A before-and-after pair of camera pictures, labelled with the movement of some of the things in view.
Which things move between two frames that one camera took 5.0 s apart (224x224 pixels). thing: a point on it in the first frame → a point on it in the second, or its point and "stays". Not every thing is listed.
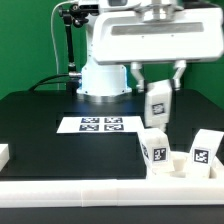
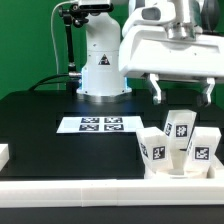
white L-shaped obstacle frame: (115, 192) stays
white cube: (157, 104) → (178, 127)
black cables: (47, 80) stays
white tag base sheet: (100, 124) stays
